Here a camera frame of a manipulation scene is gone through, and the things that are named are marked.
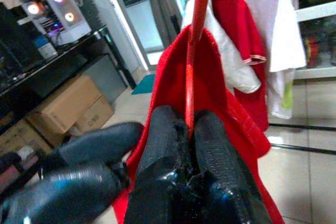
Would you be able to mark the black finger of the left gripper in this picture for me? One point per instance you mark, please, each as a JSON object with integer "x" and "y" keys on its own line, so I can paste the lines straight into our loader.
{"x": 60, "y": 195}
{"x": 105, "y": 140}

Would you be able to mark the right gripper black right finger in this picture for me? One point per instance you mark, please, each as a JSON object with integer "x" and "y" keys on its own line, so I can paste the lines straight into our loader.
{"x": 220, "y": 161}

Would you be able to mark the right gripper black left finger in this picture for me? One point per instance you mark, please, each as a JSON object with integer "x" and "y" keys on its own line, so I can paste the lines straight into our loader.
{"x": 162, "y": 161}

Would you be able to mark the bright red garment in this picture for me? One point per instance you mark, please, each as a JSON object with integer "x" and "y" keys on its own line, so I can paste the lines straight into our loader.
{"x": 210, "y": 77}

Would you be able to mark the long white printed t-shirt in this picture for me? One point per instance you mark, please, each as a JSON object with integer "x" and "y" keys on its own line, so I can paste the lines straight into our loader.
{"x": 278, "y": 95}

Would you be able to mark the red plastic hanger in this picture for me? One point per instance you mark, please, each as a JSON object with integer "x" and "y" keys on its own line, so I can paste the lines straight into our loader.
{"x": 199, "y": 11}

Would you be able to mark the small brown cardboard box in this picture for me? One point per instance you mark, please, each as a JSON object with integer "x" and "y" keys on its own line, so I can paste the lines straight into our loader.
{"x": 97, "y": 116}

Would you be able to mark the large brown cardboard box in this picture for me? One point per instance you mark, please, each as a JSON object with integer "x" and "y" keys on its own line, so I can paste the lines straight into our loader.
{"x": 65, "y": 103}

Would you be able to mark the grey under-desk cabinet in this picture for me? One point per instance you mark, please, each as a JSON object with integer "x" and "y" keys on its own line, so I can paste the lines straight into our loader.
{"x": 105, "y": 77}

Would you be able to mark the teal floor mat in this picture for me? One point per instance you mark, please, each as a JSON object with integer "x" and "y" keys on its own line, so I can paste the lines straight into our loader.
{"x": 144, "y": 85}

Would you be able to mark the metal clothes rack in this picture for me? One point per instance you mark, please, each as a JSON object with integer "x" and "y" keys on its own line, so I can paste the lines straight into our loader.
{"x": 302, "y": 127}

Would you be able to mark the black desk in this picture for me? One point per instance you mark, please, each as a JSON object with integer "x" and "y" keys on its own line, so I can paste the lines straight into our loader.
{"x": 65, "y": 58}

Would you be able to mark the white thick garment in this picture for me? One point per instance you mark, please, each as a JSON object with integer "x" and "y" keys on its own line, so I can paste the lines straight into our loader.
{"x": 236, "y": 72}

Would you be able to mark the white blue-label tub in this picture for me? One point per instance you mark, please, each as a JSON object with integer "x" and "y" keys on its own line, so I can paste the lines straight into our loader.
{"x": 47, "y": 51}

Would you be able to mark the white RGB-fan computer case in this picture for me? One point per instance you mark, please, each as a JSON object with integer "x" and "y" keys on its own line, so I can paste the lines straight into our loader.
{"x": 76, "y": 28}

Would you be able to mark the glass sliding door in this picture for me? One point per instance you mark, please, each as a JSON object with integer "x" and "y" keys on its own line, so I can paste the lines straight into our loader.
{"x": 141, "y": 24}

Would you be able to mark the red striped-trim shirt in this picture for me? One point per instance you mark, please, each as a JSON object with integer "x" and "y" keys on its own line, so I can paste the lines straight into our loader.
{"x": 241, "y": 24}

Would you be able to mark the plain white t-shirt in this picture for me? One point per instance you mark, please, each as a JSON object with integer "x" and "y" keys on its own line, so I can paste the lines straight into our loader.
{"x": 275, "y": 24}

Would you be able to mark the white glass-door cabinet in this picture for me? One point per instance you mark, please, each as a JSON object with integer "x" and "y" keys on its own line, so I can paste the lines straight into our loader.
{"x": 315, "y": 11}

